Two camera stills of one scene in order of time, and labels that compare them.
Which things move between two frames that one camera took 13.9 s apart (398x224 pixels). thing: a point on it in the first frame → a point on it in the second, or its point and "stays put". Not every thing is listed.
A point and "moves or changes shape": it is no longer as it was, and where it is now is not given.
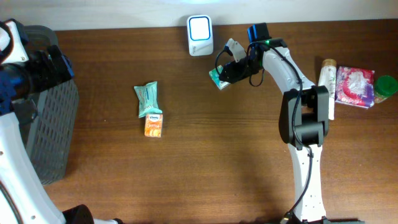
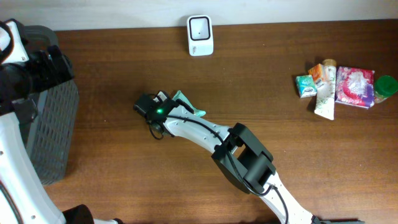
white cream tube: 327,78 stays put
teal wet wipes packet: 148,99 moves or changes shape
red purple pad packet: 355,87 stays put
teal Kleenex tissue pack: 216,78 moves or changes shape
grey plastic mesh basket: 53,135 stays put
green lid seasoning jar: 385,86 stays put
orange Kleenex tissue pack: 153,126 moves or changes shape
